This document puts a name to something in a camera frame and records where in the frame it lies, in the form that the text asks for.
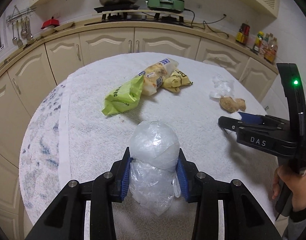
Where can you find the lower cream cabinets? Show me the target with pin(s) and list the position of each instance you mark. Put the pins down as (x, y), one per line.
(34, 92)

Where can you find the person right hand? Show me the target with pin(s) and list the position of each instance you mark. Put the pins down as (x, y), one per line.
(295, 182)

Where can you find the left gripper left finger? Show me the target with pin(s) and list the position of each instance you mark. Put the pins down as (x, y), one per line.
(65, 216)

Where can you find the green snack bag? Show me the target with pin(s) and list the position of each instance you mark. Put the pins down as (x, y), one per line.
(124, 98)

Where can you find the ginger piece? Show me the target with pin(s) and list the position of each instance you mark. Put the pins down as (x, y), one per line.
(232, 105)

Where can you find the green electric cooker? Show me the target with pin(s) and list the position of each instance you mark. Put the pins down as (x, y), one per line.
(176, 6)

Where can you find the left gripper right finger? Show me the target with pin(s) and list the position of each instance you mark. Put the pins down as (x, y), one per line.
(224, 210)

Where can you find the utensil hanging rack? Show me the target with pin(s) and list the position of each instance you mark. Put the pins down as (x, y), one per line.
(21, 25)

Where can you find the black induction cooker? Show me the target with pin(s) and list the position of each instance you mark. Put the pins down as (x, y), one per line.
(116, 7)

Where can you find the small clear plastic wrap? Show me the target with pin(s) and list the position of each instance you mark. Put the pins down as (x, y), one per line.
(222, 87)

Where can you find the bread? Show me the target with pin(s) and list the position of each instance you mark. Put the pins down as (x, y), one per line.
(156, 74)

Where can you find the black gas stove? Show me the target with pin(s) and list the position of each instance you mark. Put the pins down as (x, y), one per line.
(139, 16)

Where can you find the amber oil bottle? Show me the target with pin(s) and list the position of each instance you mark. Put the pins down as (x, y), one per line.
(271, 51)

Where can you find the dark soy sauce bottle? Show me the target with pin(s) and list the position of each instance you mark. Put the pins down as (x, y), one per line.
(243, 34)

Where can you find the clear plastic bag ball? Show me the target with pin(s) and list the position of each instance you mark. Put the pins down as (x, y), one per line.
(154, 149)

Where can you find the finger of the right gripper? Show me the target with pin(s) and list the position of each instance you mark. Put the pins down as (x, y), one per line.
(251, 118)

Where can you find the yellow snack bag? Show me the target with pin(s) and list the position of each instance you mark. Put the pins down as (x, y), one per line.
(176, 80)

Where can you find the white bowl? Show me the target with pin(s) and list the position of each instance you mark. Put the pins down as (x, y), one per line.
(64, 26)

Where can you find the red pot lid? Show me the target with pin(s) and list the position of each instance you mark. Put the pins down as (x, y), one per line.
(52, 22)

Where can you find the green cap sauce bottle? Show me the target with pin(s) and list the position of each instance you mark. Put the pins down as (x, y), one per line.
(258, 41)

